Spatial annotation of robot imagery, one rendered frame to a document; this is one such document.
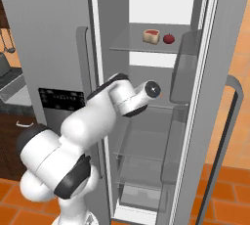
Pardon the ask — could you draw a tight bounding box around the black dispenser panel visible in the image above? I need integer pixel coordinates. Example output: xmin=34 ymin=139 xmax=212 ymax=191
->
xmin=38 ymin=87 xmax=87 ymax=110

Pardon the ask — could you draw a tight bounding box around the dark wood cabinet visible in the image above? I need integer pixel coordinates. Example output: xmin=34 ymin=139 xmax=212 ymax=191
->
xmin=0 ymin=112 xmax=40 ymax=182

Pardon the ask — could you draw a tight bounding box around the grey fridge door handle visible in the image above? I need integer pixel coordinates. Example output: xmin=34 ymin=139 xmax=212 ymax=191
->
xmin=75 ymin=25 xmax=99 ymax=106

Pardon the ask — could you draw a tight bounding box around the clear door bin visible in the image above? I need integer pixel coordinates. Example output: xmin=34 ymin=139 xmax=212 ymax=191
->
xmin=169 ymin=28 xmax=203 ymax=105

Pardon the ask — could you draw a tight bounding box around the white cabinet handle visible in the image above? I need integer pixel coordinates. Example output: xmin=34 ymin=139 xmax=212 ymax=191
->
xmin=16 ymin=120 xmax=35 ymax=128

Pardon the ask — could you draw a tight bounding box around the hanging kitchen utensil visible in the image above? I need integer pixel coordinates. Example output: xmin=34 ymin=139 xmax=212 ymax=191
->
xmin=0 ymin=26 xmax=17 ymax=55

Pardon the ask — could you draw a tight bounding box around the glass fridge shelf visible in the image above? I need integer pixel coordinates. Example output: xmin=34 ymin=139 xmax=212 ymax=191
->
xmin=108 ymin=22 xmax=191 ymax=55

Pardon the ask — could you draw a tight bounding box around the clear crisper drawer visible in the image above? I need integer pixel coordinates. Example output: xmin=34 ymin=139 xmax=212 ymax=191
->
xmin=117 ymin=183 xmax=170 ymax=213

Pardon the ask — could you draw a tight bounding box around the red tomato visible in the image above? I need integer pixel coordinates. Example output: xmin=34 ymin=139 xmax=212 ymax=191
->
xmin=162 ymin=32 xmax=176 ymax=45

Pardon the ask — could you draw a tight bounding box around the grey hob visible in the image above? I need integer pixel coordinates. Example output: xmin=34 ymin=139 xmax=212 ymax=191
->
xmin=0 ymin=52 xmax=33 ymax=107

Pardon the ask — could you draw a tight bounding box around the open grey fridge door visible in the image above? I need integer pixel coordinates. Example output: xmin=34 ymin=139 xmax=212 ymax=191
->
xmin=168 ymin=0 xmax=250 ymax=225

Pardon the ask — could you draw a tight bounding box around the dark fridge door handle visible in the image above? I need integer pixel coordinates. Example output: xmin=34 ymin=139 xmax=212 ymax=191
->
xmin=194 ymin=74 xmax=245 ymax=225

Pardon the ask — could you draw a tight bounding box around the raw steak on tray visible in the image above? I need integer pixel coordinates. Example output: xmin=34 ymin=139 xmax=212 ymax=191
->
xmin=142 ymin=28 xmax=161 ymax=45

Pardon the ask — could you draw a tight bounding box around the grey closed fridge door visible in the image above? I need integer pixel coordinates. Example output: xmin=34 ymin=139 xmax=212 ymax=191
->
xmin=0 ymin=0 xmax=111 ymax=225

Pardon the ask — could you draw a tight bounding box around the grey fridge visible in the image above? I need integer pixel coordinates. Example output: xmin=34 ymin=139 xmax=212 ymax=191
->
xmin=0 ymin=0 xmax=250 ymax=225

